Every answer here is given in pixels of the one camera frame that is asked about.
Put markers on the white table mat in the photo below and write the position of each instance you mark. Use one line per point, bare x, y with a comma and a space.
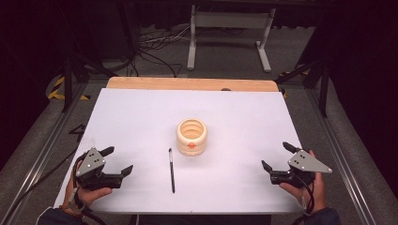
219, 109

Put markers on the person's left hand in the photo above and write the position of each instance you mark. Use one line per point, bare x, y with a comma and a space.
84, 196

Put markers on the black pen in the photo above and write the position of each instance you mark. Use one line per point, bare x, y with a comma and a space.
171, 172

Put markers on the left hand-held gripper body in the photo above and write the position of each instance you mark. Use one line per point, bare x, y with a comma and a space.
94, 178

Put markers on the white metal stand frame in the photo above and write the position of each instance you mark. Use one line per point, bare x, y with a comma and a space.
231, 20

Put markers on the black tripod stand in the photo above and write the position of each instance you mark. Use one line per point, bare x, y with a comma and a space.
324, 84
67, 81

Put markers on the cream ribbed pen holder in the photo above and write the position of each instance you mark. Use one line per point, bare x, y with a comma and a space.
191, 143

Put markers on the yellow black floor tape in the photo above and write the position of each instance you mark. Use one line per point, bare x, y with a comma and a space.
58, 90

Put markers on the person's right hand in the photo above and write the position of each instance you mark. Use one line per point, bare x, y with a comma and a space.
317, 193

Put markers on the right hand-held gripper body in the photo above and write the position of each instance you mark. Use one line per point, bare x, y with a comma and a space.
302, 164

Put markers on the aluminium floor rail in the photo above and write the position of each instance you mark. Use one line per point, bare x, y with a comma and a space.
37, 162
347, 150

